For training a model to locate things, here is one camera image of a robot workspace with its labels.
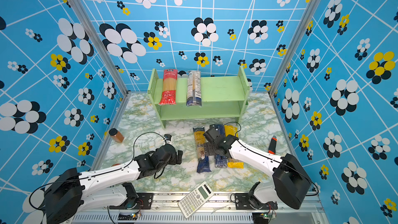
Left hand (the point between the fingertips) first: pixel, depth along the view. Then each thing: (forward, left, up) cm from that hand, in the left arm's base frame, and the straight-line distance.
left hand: (178, 152), depth 84 cm
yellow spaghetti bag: (+15, -32, -3) cm, 35 cm away
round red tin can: (-6, +34, -3) cm, 34 cm away
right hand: (+3, -20, +1) cm, 21 cm away
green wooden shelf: (+21, -24, +22) cm, 38 cm away
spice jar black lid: (+10, +38, +5) cm, 39 cm away
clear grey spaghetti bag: (+19, -9, +25) cm, 33 cm away
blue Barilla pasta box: (-5, -23, -2) cm, 23 cm away
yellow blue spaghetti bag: (-5, -14, -2) cm, 15 cm away
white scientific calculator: (-23, -10, -4) cm, 25 cm away
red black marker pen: (+5, -55, -4) cm, 55 cm away
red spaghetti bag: (+19, +3, +25) cm, 32 cm away
